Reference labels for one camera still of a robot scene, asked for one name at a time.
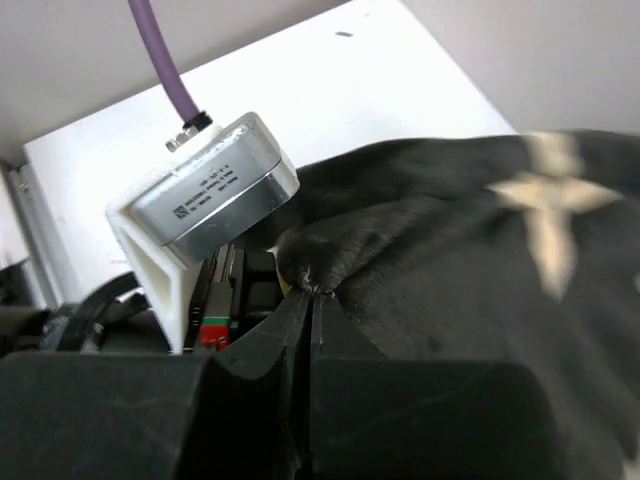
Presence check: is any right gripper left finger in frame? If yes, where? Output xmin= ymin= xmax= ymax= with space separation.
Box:
xmin=1 ymin=292 xmax=310 ymax=479

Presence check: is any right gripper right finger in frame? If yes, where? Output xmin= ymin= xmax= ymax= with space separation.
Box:
xmin=307 ymin=289 xmax=626 ymax=480

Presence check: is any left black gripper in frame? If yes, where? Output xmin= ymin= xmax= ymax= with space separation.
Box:
xmin=0 ymin=244 xmax=281 ymax=356

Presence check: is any black beige patterned pillowcase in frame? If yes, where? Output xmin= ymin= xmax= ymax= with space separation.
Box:
xmin=271 ymin=130 xmax=639 ymax=479

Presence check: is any white pillow yellow edge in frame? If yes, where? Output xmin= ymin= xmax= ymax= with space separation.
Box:
xmin=277 ymin=273 xmax=292 ymax=296

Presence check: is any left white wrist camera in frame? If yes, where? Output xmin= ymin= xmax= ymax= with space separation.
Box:
xmin=106 ymin=112 xmax=300 ymax=354

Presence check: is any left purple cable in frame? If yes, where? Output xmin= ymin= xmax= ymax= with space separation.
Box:
xmin=127 ymin=0 xmax=214 ymax=132

